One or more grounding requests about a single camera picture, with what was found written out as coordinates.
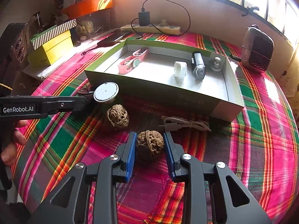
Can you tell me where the person's left hand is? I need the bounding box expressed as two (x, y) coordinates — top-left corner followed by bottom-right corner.
(1, 121), (28, 167)

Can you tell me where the cream spotted curtain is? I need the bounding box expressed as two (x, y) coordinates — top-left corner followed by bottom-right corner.
(279, 40), (299, 101)

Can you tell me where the white disc green base stand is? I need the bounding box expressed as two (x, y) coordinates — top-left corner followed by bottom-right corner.
(77, 82), (119, 104)

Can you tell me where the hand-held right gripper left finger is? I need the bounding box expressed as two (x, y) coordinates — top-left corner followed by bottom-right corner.
(28, 131), (138, 224)

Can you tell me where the green cardboard box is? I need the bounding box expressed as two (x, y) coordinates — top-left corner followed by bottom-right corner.
(84, 39), (244, 122)

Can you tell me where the grey mushroom-shaped lamp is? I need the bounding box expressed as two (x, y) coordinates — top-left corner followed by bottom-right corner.
(209, 57), (225, 72)

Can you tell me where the yellow box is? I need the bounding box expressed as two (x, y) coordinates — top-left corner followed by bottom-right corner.
(27, 30), (75, 66)

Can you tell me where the beige power strip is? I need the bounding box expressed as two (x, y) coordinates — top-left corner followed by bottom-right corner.
(120, 24), (181, 36)

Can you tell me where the small silver space heater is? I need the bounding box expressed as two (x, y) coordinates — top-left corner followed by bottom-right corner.
(241, 25), (274, 72)

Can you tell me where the pink silicone strap holder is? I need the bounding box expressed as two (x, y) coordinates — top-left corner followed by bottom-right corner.
(117, 48), (150, 75)

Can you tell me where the black bike light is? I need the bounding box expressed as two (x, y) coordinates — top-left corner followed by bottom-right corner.
(191, 52), (206, 80)

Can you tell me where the black charger cable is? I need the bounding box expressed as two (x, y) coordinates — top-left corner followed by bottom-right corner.
(131, 0), (191, 40)

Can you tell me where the striped lid box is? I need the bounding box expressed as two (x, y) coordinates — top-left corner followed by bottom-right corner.
(30, 19), (77, 50)

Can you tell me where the short black cable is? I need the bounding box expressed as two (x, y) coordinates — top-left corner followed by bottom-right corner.
(81, 44), (100, 56)

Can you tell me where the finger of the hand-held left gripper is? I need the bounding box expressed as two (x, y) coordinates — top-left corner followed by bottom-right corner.
(40, 95), (94, 115)

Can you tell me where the black charger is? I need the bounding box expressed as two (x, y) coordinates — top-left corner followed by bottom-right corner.
(138, 11), (150, 27)

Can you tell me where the brown walnut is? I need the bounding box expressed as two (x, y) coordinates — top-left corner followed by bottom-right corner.
(136, 130), (164, 161)
(107, 105), (130, 129)

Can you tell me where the black window handle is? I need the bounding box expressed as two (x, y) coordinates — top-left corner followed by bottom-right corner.
(242, 5), (260, 17)

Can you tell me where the black phone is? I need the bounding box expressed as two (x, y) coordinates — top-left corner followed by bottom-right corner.
(97, 31), (131, 48)

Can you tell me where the orange box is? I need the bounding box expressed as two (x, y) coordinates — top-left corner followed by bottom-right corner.
(61, 0), (113, 19)

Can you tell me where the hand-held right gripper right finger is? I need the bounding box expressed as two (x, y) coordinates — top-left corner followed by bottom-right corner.
(163, 131), (272, 224)

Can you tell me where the white paper sheet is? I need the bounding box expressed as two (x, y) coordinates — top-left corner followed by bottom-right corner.
(22, 63), (61, 80)

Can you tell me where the white round plastic jar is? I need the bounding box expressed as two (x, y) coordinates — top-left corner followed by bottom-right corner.
(174, 61), (188, 83)

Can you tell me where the white cable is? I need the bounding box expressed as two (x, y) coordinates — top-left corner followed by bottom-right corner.
(160, 115), (211, 132)

